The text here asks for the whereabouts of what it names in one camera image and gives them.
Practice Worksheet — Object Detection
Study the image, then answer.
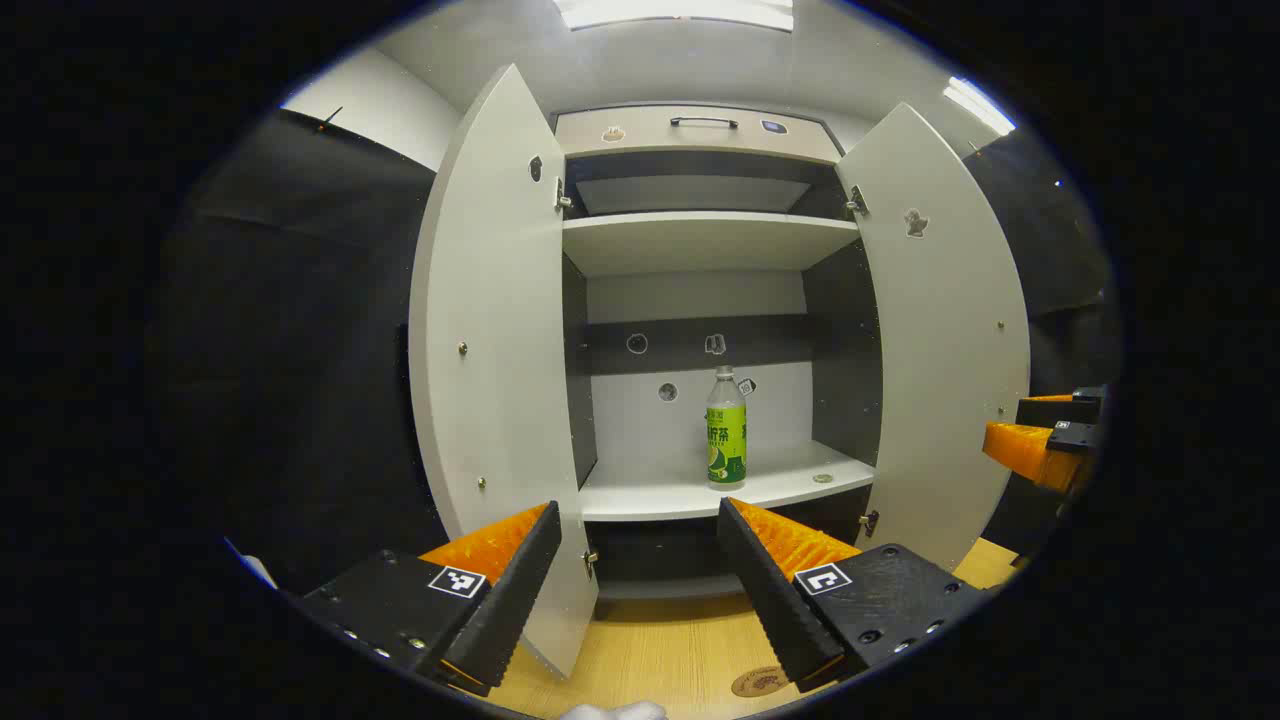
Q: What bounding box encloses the round brown coaster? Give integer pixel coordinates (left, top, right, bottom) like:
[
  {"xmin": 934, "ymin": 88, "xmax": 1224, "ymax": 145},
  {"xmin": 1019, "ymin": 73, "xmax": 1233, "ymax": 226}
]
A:
[{"xmin": 731, "ymin": 666, "xmax": 791, "ymax": 698}]

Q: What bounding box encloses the grey cabinet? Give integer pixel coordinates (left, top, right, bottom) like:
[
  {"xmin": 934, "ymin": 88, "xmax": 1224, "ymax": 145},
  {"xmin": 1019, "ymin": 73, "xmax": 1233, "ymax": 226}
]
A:
[{"xmin": 550, "ymin": 100, "xmax": 886, "ymax": 601}]

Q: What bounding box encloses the grey cabinet drawer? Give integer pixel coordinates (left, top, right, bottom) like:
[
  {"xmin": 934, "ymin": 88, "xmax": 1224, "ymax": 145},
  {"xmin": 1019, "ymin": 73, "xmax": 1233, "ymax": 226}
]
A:
[{"xmin": 555, "ymin": 105, "xmax": 841, "ymax": 166}]

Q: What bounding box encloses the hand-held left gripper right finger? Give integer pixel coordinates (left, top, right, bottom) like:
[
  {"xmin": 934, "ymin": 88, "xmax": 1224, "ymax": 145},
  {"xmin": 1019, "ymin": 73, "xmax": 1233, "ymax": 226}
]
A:
[{"xmin": 717, "ymin": 497, "xmax": 991, "ymax": 693}]

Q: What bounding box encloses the black backdrop cloth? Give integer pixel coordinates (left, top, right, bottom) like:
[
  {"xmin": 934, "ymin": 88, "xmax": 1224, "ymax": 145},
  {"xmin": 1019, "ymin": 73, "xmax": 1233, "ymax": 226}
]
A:
[
  {"xmin": 150, "ymin": 108, "xmax": 451, "ymax": 591},
  {"xmin": 965, "ymin": 130, "xmax": 1121, "ymax": 561}
]

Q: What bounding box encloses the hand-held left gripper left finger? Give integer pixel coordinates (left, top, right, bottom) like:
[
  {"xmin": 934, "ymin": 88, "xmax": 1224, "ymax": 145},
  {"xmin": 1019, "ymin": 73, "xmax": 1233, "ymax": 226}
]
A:
[{"xmin": 300, "ymin": 502, "xmax": 563, "ymax": 698}]

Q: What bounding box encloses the green label drink bottle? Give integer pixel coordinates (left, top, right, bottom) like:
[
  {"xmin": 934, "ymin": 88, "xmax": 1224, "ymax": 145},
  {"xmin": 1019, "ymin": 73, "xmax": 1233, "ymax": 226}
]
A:
[{"xmin": 706, "ymin": 366, "xmax": 748, "ymax": 489}]

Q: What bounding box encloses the grey cabinet door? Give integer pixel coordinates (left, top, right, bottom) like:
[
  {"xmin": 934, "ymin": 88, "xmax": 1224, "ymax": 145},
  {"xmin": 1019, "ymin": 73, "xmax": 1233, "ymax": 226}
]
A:
[
  {"xmin": 835, "ymin": 102, "xmax": 1031, "ymax": 573},
  {"xmin": 408, "ymin": 63, "xmax": 599, "ymax": 681}
]

